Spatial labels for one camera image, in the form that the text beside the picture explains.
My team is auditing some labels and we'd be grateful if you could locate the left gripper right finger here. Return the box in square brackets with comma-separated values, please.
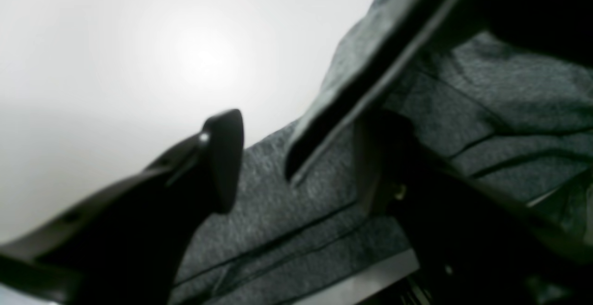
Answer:
[353, 110, 592, 305]

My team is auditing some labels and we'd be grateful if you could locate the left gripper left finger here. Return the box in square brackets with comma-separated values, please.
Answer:
[0, 109, 244, 305]

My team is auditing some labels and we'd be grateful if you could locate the grey long-sleeve t-shirt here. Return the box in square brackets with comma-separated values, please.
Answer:
[169, 0, 593, 305]

